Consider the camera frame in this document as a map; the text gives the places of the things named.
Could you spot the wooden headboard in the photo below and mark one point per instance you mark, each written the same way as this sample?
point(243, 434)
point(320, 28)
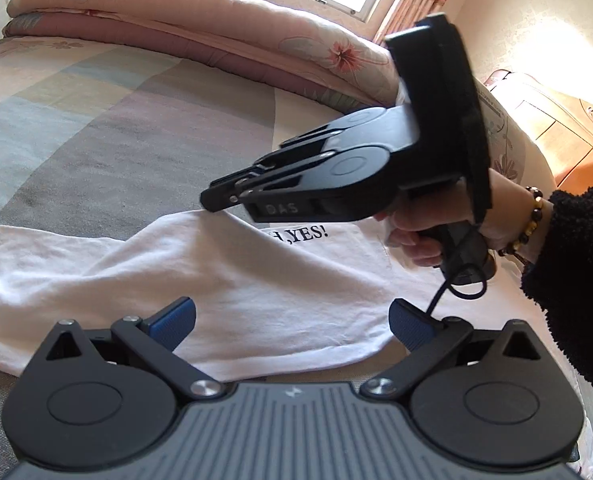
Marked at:
point(576, 130)

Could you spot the person's right hand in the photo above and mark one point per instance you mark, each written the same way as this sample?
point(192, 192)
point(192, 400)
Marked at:
point(503, 210)

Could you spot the folded pink floral quilt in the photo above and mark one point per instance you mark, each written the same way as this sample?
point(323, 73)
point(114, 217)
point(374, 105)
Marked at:
point(176, 30)

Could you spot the white printed t-shirt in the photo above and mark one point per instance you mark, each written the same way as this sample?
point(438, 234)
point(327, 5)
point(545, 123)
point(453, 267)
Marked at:
point(256, 280)

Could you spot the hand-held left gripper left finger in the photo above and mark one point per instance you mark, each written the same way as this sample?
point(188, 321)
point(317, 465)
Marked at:
point(174, 322)

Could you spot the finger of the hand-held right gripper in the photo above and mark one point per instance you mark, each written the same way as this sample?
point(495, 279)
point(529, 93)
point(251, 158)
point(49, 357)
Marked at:
point(311, 142)
point(276, 177)

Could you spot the floral patchwork pillow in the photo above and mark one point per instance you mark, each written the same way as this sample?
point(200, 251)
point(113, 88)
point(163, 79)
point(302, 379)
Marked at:
point(516, 140)

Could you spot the person's right forearm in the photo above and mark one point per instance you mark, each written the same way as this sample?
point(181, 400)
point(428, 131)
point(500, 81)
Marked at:
point(581, 270)

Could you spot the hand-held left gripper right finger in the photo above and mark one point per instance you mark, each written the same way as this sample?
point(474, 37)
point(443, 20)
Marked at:
point(411, 327)

